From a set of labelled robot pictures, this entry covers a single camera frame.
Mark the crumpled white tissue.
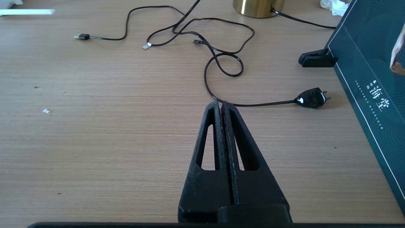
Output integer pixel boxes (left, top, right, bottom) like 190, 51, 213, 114
320, 0, 350, 17

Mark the black cable with silver connector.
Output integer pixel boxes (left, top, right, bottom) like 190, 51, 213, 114
142, 17, 255, 54

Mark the brown beige object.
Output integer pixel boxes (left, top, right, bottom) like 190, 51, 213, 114
390, 22, 405, 75

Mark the dark teal printed box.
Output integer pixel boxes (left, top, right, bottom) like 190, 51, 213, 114
326, 0, 405, 216

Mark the black lamp base cord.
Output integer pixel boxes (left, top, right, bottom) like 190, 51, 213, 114
271, 8, 336, 29

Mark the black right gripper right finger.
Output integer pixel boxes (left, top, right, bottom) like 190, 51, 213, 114
218, 101, 292, 223

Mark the black plastic clip stand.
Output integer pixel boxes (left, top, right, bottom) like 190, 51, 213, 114
298, 48, 338, 68

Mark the white router with antennas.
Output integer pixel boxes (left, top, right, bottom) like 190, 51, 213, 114
0, 0, 55, 16

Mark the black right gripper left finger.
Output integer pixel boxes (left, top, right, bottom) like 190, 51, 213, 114
178, 100, 234, 223

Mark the black lamp cable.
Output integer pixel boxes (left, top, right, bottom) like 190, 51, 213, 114
172, 0, 332, 109

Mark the brass desk lamp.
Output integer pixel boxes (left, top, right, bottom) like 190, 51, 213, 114
233, 0, 285, 18

